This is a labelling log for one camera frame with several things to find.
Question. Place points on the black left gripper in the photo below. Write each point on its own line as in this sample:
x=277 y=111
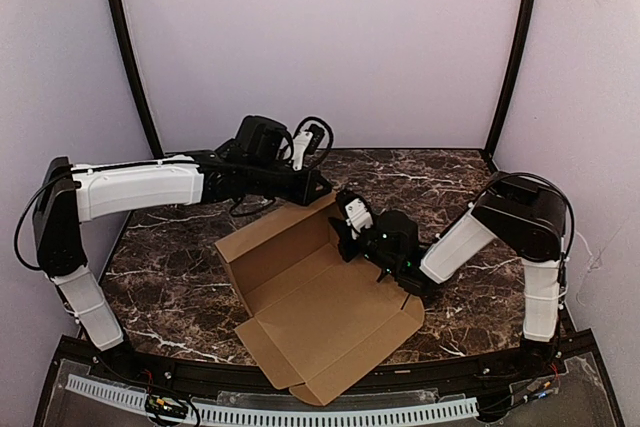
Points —
x=298 y=185

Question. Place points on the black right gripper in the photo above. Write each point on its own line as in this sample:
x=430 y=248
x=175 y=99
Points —
x=351 y=239

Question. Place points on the brown cardboard box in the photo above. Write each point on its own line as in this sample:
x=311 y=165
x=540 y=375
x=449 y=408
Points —
x=317 y=324

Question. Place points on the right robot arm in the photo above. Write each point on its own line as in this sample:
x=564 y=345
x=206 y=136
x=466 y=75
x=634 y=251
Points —
x=523 y=212

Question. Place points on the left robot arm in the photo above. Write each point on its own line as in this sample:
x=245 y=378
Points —
x=263 y=159

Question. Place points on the small green circuit board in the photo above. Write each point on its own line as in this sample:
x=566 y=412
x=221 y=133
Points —
x=165 y=406

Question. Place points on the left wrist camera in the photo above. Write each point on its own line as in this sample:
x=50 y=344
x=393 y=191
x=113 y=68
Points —
x=306 y=139

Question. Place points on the white slotted cable duct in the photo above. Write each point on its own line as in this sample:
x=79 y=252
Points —
x=133 y=400

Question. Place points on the black front rail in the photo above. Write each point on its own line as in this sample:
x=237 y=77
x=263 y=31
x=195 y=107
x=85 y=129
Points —
x=487 y=375

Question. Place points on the left black frame post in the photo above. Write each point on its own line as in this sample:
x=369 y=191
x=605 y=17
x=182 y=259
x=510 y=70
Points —
x=133 y=76

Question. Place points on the black frame post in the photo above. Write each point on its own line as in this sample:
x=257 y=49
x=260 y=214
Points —
x=133 y=76
x=525 y=12

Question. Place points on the right black frame post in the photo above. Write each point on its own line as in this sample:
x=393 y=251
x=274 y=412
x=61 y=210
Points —
x=525 y=12

